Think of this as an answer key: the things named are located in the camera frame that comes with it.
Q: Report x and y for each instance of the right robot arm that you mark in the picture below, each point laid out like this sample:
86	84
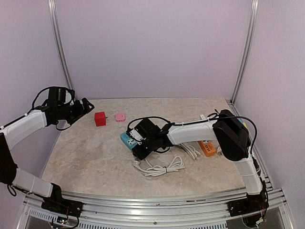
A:
220	130

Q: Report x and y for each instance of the right aluminium corner post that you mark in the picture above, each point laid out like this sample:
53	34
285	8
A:
246	51

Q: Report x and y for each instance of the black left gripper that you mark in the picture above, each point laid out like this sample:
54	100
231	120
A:
80	112

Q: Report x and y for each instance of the aluminium front frame rail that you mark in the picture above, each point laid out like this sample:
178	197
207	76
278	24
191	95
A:
159	212

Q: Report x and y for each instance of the aluminium corner post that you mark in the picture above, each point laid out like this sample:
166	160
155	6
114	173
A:
58	43
246	51

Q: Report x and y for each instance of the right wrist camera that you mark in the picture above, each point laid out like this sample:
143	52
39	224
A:
134	135

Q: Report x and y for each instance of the pink plug adapter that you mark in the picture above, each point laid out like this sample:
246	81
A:
120	117

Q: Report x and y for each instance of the left aluminium corner post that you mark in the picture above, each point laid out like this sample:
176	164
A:
58	43

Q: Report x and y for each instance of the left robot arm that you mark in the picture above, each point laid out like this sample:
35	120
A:
29	131

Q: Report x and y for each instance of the orange power strip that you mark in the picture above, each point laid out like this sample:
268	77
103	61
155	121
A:
207	148

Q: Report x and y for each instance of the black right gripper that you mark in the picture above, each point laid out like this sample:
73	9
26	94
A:
140	154

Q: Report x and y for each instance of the red cube socket adapter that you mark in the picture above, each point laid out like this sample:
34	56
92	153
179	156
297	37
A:
100	118

